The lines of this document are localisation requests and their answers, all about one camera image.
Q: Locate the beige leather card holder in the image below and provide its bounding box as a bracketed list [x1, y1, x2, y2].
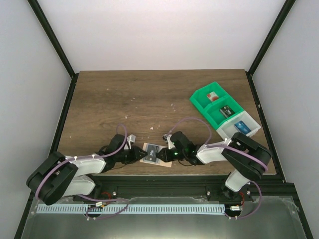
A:
[140, 143, 172, 168]

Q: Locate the black VIP card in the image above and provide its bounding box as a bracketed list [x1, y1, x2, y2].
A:
[142, 143, 159, 164]

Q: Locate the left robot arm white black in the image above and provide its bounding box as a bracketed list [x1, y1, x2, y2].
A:
[26, 134, 147, 205]

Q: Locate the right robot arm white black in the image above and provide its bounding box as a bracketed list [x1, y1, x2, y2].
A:
[156, 131, 272, 200]

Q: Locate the black card in bin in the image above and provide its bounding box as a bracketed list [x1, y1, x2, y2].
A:
[220, 105, 235, 118]

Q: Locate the red white card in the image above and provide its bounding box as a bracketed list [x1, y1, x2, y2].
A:
[206, 92, 220, 102]

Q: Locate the blue card in bin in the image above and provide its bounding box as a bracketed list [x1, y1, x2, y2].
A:
[234, 120, 251, 134]

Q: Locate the green plastic bin middle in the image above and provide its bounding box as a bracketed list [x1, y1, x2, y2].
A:
[203, 96, 244, 130]

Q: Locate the green plastic bin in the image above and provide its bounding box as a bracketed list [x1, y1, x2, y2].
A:
[189, 82, 228, 111]
[203, 96, 244, 130]

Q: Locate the green plastic bin far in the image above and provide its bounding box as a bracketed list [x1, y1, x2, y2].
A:
[189, 82, 228, 111]

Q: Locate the white plastic bin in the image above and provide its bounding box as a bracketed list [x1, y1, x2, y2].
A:
[216, 111, 261, 139]

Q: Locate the metal sheet front panel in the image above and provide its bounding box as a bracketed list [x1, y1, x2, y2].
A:
[21, 197, 307, 239]

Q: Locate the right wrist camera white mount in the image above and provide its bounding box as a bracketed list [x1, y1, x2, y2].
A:
[162, 134, 175, 149]

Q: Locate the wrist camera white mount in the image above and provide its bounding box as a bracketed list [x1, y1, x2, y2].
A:
[162, 134, 175, 149]
[124, 134, 136, 150]

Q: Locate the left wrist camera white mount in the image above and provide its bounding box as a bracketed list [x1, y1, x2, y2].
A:
[124, 134, 136, 150]

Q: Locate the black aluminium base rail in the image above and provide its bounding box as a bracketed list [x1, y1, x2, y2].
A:
[32, 175, 295, 203]

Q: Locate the black frame side rail left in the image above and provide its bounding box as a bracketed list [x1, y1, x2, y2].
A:
[48, 73, 79, 156]

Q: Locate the black frame side rail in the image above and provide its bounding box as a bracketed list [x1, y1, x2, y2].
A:
[48, 73, 79, 156]
[245, 72, 286, 182]

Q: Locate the black frame side rail right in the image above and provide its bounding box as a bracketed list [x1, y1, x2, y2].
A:
[245, 72, 286, 182]

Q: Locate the light blue slotted cable duct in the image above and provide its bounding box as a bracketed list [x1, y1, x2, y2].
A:
[36, 204, 225, 215]

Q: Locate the black frame post right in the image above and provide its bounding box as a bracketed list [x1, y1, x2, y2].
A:
[248, 0, 296, 75]

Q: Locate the black frame post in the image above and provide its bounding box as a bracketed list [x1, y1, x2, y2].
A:
[27, 0, 76, 78]
[248, 0, 296, 75]

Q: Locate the black frame post left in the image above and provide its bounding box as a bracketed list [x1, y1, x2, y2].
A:
[27, 0, 76, 78]

